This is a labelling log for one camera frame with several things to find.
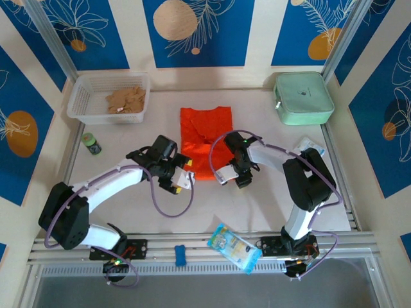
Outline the aluminium frame post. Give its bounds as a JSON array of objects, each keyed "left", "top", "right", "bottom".
[
  {"left": 24, "top": 0, "right": 80, "bottom": 78},
  {"left": 322, "top": 0, "right": 375, "bottom": 81}
]

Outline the blue bone-shaped toy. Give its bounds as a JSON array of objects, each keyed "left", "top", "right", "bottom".
[{"left": 173, "top": 244, "right": 188, "bottom": 267}]

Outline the mint green zip case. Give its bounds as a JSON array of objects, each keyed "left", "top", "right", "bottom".
[{"left": 272, "top": 71, "right": 335, "bottom": 126}]

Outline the white plastic lattice basket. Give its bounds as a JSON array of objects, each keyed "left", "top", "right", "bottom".
[{"left": 66, "top": 72, "right": 151, "bottom": 125}]

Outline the orange t-shirt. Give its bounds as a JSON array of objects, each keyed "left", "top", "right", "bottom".
[{"left": 179, "top": 105, "right": 232, "bottom": 182}]

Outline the aluminium frame rail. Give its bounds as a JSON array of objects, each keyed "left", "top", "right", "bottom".
[{"left": 27, "top": 232, "right": 376, "bottom": 267}]

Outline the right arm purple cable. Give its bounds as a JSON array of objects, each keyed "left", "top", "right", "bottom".
[{"left": 209, "top": 129, "right": 344, "bottom": 280}]

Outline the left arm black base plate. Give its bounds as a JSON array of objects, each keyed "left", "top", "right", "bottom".
[{"left": 89, "top": 238, "right": 148, "bottom": 261}]

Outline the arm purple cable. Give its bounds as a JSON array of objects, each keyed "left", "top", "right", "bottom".
[
  {"left": 44, "top": 146, "right": 195, "bottom": 288},
  {"left": 209, "top": 129, "right": 344, "bottom": 280}
]

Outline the green labelled bottle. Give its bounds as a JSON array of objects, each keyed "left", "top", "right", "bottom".
[{"left": 80, "top": 132, "right": 103, "bottom": 156}]

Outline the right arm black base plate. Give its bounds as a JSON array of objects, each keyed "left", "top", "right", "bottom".
[{"left": 259, "top": 235, "right": 319, "bottom": 259}]

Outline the blue wet wipes packet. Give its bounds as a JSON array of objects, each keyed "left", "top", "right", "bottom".
[{"left": 207, "top": 223, "right": 263, "bottom": 277}]

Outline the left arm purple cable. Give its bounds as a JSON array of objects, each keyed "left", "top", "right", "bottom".
[{"left": 44, "top": 146, "right": 195, "bottom": 288}]

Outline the small white sachet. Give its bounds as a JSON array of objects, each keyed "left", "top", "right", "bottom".
[{"left": 294, "top": 136, "right": 326, "bottom": 157}]

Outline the crumpled beige cloth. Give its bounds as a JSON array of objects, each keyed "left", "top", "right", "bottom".
[{"left": 105, "top": 85, "right": 147, "bottom": 115}]

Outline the blue floral wall poster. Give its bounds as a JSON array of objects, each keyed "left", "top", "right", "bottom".
[
  {"left": 271, "top": 0, "right": 359, "bottom": 67},
  {"left": 0, "top": 6, "right": 68, "bottom": 92},
  {"left": 333, "top": 0, "right": 411, "bottom": 86},
  {"left": 0, "top": 44, "right": 55, "bottom": 206},
  {"left": 348, "top": 22, "right": 411, "bottom": 200},
  {"left": 143, "top": 0, "right": 256, "bottom": 68},
  {"left": 48, "top": 0, "right": 131, "bottom": 71}
]

